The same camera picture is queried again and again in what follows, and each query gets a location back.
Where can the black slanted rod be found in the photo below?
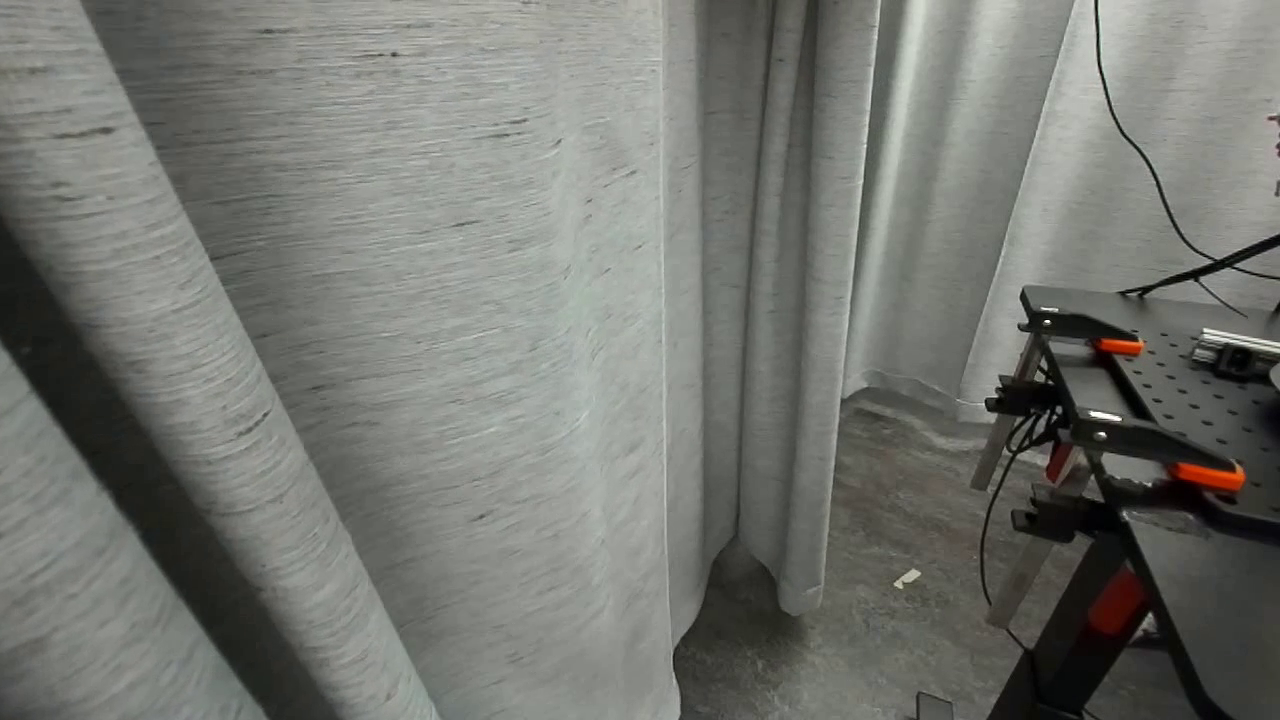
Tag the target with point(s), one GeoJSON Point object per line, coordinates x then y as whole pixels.
{"type": "Point", "coordinates": [1201, 264]}

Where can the black table leg red latch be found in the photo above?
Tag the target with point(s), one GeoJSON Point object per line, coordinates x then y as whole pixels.
{"type": "Point", "coordinates": [1064, 640]}

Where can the grey textured curtain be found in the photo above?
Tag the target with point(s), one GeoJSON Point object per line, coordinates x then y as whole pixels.
{"type": "Point", "coordinates": [402, 332]}

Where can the smooth pale grey curtain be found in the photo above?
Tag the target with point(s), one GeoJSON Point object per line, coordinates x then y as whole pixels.
{"type": "Point", "coordinates": [961, 202]}

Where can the black perforated work table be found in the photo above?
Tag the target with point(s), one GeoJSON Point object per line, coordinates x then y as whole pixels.
{"type": "Point", "coordinates": [1201, 400]}

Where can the white grey flat device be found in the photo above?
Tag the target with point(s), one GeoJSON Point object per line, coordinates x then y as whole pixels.
{"type": "Point", "coordinates": [1243, 348]}

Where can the white paper scrap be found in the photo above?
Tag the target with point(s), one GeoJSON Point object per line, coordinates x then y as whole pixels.
{"type": "Point", "coordinates": [908, 578]}

